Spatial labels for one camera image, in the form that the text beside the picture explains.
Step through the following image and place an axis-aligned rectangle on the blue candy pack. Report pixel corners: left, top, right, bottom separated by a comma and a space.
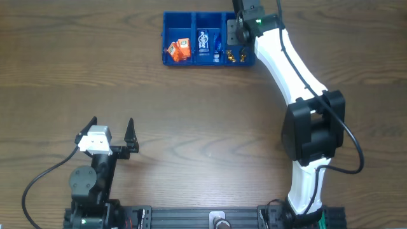
197, 29, 211, 57
212, 32, 222, 63

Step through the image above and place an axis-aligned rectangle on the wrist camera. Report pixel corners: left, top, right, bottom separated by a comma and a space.
77, 125, 113, 157
226, 18, 240, 46

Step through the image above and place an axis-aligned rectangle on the black cable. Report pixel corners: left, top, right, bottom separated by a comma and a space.
21, 144, 80, 229
275, 0, 366, 218

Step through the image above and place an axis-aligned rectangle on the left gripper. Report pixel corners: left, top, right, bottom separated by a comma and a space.
74, 116, 141, 160

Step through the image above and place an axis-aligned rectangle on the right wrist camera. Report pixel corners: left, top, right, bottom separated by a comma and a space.
226, 18, 240, 46

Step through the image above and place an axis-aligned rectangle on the mounting rail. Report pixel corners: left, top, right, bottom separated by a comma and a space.
63, 205, 347, 229

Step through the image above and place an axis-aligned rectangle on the orange candy box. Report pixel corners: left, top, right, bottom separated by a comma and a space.
167, 42, 183, 63
177, 38, 192, 59

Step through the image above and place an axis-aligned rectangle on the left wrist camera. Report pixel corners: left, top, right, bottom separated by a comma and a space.
77, 125, 113, 157

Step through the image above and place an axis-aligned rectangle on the blue tray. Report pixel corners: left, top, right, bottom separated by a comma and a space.
162, 11, 256, 67

